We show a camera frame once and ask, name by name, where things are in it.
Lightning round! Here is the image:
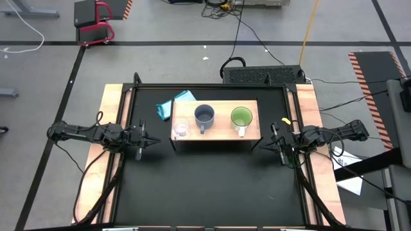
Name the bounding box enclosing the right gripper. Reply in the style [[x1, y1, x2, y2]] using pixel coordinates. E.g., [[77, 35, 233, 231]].
[[259, 121, 306, 166]]

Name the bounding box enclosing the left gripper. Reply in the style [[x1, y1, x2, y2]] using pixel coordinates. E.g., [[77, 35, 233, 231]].
[[127, 119, 161, 161]]

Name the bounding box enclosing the clear plastic cup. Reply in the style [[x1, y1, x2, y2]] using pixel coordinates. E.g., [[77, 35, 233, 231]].
[[173, 116, 190, 139]]

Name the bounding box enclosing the green and white mug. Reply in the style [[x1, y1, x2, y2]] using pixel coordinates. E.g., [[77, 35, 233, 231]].
[[230, 106, 254, 138]]

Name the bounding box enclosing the grey ceramic mug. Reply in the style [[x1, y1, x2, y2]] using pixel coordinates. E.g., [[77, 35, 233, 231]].
[[193, 103, 216, 135]]

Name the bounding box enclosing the wooden shelf with black legs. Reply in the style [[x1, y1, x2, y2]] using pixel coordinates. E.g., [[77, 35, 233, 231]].
[[169, 99, 263, 151]]

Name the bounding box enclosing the light blue cloth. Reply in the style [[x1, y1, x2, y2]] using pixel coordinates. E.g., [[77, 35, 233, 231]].
[[156, 90, 197, 121]]

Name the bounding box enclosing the black computer case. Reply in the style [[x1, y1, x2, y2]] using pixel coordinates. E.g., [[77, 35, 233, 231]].
[[222, 65, 306, 85]]

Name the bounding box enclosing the white paper sheet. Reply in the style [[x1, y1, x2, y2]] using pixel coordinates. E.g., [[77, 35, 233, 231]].
[[330, 146, 363, 196]]

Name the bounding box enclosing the black beam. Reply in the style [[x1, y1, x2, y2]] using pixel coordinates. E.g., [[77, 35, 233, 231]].
[[333, 147, 404, 182]]

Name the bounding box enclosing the large black hazard-striped mat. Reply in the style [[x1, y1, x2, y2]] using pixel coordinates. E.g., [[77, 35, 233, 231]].
[[348, 51, 407, 151]]

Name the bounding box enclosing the grey furniture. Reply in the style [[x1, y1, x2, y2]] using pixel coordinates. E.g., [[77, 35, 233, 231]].
[[385, 78, 411, 231]]

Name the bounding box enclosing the small black hazard-striped mat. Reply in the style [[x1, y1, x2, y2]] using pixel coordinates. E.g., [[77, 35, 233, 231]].
[[102, 0, 134, 21]]

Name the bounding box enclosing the red and black cart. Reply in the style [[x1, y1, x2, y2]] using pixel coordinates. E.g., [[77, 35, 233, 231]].
[[73, 0, 116, 47]]

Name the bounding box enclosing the grey desk leg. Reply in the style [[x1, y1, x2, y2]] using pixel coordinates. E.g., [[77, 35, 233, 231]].
[[0, 0, 60, 19]]

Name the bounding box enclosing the black aluminium table frame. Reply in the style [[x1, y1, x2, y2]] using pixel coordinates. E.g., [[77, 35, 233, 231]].
[[72, 72, 347, 231]]

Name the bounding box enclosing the black looped cable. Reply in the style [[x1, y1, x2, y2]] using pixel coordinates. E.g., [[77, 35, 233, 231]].
[[220, 56, 247, 80]]

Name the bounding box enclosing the yellow hanging cable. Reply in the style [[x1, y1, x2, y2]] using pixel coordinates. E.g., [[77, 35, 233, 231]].
[[298, 0, 320, 66]]

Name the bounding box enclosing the tangled black cable bundle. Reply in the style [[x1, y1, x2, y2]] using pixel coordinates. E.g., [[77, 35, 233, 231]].
[[201, 0, 243, 19]]

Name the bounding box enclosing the white floor cable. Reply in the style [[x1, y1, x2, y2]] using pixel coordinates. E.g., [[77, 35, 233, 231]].
[[0, 0, 45, 54]]

